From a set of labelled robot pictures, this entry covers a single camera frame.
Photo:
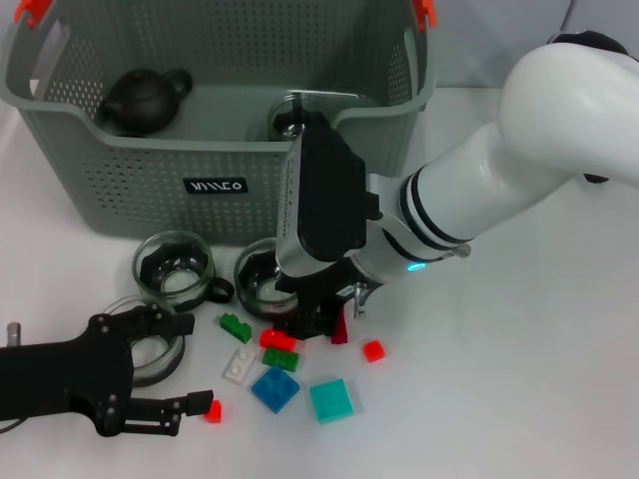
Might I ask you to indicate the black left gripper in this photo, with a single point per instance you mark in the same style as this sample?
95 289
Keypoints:
65 379

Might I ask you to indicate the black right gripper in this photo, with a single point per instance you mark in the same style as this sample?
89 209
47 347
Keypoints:
324 289

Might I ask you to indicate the glass teacup with black sleeve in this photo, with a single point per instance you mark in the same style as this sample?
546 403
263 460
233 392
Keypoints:
155 354
172 284
254 289
284 122

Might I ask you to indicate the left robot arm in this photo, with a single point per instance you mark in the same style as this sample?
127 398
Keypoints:
14 334

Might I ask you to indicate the grey perforated storage basket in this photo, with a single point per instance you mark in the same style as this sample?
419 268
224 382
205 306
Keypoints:
199 199

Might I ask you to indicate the dark red long brick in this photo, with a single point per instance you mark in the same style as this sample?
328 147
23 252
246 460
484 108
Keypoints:
340 334

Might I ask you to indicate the bright red sloped brick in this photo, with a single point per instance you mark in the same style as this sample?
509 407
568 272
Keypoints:
274 340

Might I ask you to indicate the green rectangular brick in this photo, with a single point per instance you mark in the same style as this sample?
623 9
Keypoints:
282 359

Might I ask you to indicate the small red brick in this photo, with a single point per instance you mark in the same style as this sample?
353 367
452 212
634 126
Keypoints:
373 351
214 413

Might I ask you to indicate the white flat plate brick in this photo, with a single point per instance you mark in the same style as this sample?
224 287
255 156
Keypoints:
239 368

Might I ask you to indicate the blue square brick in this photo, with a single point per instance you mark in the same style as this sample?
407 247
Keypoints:
274 389

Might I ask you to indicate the teal square brick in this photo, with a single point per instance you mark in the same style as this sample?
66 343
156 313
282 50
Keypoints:
331 401

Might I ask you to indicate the green stepped brick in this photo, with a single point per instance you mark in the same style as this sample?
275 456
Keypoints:
234 327

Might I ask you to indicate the black clay teapot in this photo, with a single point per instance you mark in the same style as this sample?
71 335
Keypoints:
140 102

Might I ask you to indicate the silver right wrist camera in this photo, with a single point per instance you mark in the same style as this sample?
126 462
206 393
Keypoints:
324 199

